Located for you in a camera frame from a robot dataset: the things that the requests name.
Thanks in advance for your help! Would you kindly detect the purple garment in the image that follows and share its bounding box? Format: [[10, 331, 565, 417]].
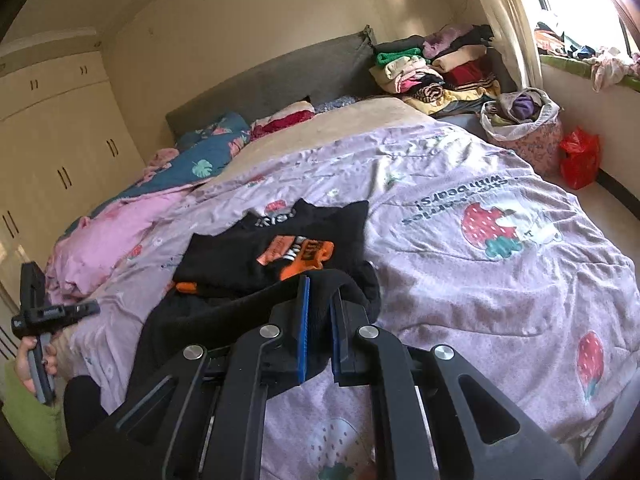
[[509, 94, 537, 122]]

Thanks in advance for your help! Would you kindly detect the lilac strawberry print duvet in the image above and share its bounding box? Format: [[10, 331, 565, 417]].
[[70, 125, 636, 480]]

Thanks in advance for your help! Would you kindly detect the cream wardrobe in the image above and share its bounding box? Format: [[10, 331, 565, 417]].
[[0, 27, 146, 361]]

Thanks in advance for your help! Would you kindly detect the pile of folded clothes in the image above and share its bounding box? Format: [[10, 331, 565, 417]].
[[369, 22, 516, 116]]

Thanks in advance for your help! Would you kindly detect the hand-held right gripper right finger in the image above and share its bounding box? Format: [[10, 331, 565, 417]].
[[330, 287, 583, 480]]

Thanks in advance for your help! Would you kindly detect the blue floral quilt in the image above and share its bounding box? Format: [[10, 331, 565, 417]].
[[142, 112, 251, 196]]

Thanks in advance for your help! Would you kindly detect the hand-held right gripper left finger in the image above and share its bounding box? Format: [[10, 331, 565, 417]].
[[55, 275, 313, 480]]

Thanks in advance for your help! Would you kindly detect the dark patterned cloth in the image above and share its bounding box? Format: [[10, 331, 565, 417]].
[[314, 94, 361, 113]]

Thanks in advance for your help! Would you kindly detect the heap of clothes on windowsill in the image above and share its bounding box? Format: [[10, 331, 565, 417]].
[[532, 20, 640, 93]]

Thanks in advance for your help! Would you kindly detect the pink quilt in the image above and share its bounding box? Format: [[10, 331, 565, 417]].
[[45, 190, 196, 301]]

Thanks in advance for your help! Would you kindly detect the black sweater with orange cuffs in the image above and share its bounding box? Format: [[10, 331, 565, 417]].
[[122, 199, 383, 403]]

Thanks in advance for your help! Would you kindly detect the person's left forearm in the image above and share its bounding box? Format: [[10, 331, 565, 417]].
[[5, 360, 68, 476]]

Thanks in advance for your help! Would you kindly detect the person's left hand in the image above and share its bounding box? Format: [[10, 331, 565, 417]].
[[15, 338, 60, 392]]

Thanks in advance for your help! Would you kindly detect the green windowsill mat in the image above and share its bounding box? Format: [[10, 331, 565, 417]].
[[540, 55, 640, 93]]

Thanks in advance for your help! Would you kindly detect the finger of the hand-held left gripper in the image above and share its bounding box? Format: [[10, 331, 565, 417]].
[[47, 300, 101, 325]]

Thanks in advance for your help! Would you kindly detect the grey quilted headboard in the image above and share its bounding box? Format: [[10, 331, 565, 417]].
[[166, 25, 377, 141]]

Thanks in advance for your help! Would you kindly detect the red plastic bag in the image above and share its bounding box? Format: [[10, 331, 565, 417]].
[[559, 127, 601, 190]]

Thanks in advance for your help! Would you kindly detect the window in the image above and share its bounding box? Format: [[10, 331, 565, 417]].
[[517, 0, 640, 56]]

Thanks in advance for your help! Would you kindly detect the red and white cloth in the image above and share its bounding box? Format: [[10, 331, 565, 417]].
[[250, 101, 316, 141]]

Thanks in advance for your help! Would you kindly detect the floral fabric laundry basket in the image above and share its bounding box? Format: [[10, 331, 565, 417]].
[[480, 87, 563, 176]]

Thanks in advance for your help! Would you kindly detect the cream curtain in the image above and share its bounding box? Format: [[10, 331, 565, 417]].
[[470, 0, 546, 93]]

